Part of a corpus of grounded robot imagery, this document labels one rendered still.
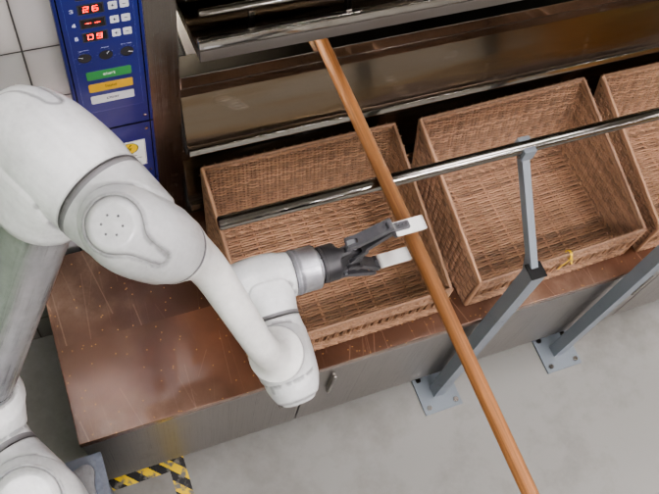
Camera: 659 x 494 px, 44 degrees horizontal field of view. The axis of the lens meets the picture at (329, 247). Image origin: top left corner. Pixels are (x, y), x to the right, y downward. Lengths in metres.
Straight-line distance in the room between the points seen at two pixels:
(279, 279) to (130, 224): 0.61
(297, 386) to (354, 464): 1.24
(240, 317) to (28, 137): 0.45
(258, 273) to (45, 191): 0.58
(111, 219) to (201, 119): 1.04
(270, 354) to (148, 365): 0.81
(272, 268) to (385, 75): 0.76
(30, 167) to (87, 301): 1.21
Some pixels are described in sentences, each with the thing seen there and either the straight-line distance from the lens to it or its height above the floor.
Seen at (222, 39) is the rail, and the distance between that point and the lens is 1.55.
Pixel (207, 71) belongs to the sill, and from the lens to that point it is 1.84.
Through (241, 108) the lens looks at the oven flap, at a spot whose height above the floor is 1.02.
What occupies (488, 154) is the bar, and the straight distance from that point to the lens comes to 1.83.
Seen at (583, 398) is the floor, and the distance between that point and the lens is 3.00.
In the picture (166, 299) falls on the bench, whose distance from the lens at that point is 2.21.
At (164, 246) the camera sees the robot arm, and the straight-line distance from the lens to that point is 0.97.
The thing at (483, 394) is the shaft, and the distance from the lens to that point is 1.54.
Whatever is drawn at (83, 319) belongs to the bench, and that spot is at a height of 0.58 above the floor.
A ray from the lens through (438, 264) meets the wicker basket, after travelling 2.16.
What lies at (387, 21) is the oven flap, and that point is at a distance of 1.67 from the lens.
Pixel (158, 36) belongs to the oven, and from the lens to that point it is 1.71.
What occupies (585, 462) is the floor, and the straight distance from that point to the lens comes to 2.94.
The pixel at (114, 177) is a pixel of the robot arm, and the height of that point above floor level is 1.76.
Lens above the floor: 2.60
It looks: 61 degrees down
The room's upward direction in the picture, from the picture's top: 16 degrees clockwise
